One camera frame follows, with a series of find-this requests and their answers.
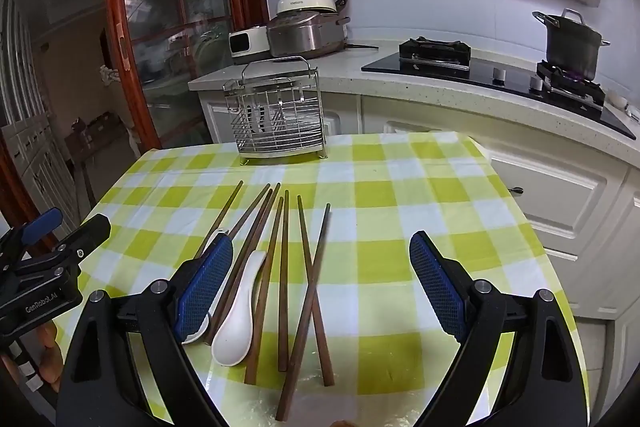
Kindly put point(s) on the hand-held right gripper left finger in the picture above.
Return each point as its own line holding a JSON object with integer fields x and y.
{"x": 207, "y": 287}

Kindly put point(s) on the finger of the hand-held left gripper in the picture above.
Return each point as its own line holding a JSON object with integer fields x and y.
{"x": 42, "y": 224}
{"x": 90, "y": 232}

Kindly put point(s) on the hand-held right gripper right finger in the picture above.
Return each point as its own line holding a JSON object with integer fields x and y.
{"x": 437, "y": 287}

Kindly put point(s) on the white ceramic spoon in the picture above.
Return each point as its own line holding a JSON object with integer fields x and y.
{"x": 218, "y": 237}
{"x": 232, "y": 337}

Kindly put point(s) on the row of wooden chopsticks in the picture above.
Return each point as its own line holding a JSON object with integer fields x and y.
{"x": 284, "y": 282}

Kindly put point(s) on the person's left hand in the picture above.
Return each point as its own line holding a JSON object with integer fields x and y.
{"x": 48, "y": 347}

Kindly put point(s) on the yellow checked tablecloth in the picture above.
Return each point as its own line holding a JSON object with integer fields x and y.
{"x": 380, "y": 217}

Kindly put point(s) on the grey hob knob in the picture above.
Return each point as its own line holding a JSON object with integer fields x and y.
{"x": 498, "y": 74}
{"x": 536, "y": 83}

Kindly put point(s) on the red wooden glass door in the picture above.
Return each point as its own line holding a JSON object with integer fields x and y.
{"x": 116, "y": 7}

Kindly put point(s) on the black glass gas hob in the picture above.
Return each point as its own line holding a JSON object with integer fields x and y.
{"x": 500, "y": 59}

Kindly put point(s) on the black burner grate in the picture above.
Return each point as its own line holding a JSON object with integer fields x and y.
{"x": 565, "y": 84}
{"x": 435, "y": 49}

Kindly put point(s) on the small white appliance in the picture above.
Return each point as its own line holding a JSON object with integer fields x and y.
{"x": 247, "y": 42}

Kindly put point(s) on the silver cooker with cream lid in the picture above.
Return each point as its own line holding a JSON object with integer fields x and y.
{"x": 305, "y": 37}

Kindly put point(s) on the dark steel stock pot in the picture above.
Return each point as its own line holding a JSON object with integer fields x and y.
{"x": 572, "y": 44}

